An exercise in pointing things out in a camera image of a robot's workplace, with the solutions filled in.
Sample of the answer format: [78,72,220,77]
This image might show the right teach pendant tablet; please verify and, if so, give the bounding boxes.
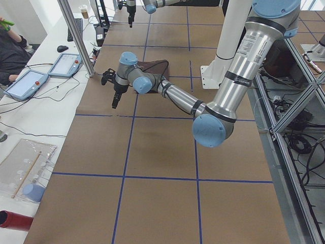
[48,53,82,78]

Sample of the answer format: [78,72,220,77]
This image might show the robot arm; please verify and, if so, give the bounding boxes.
[117,0,187,28]
[101,1,301,147]

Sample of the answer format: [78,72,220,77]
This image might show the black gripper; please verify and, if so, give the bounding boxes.
[117,0,136,27]
[101,68,128,109]

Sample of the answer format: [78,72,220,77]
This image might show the left teach pendant tablet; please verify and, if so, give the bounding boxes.
[4,70,49,101]

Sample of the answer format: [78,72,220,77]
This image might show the seated person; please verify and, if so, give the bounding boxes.
[1,25,32,86]

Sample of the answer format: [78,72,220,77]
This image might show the black computer mouse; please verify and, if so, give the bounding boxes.
[57,45,69,53]

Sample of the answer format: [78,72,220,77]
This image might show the aluminium frame post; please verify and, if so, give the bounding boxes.
[57,0,95,77]

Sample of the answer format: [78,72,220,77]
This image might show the black cable bundle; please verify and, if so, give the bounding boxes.
[258,71,325,201]

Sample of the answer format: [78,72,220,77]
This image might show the wooden dowel stick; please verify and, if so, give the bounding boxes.
[11,151,42,199]

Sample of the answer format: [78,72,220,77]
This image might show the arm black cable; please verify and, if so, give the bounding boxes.
[142,59,173,99]

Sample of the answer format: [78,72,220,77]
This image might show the black keyboard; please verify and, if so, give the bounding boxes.
[67,18,84,42]

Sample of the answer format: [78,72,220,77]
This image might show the red cylinder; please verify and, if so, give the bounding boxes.
[1,210,34,231]

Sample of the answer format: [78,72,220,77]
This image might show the teach pendant tablet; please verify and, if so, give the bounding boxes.
[4,70,49,101]
[48,53,82,78]

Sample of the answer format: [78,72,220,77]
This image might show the blue plastic cap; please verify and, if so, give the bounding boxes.
[23,184,45,202]

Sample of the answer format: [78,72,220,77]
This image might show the dark brown t-shirt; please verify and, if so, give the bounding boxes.
[138,59,170,80]

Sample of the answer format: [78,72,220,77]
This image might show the clear plastic bag sheet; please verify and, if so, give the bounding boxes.
[1,139,57,202]

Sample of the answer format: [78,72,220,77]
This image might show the aluminium frame rack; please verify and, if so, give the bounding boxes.
[249,33,324,243]

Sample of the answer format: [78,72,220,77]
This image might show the paper coffee cup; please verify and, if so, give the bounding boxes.
[79,5,89,19]

